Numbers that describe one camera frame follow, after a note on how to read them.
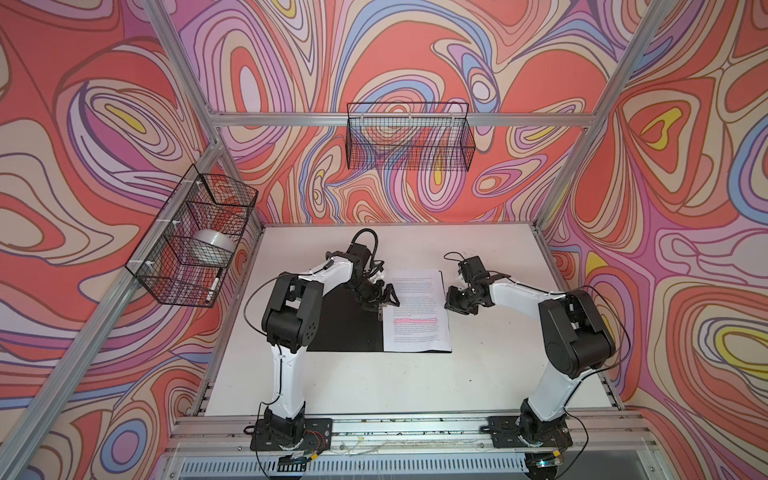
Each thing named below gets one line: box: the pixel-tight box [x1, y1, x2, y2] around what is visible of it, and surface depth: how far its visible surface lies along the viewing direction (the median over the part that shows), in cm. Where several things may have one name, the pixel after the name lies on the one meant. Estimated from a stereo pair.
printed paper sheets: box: [383, 269, 452, 353], surface depth 95 cm
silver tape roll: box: [192, 229, 236, 253], surface depth 75 cm
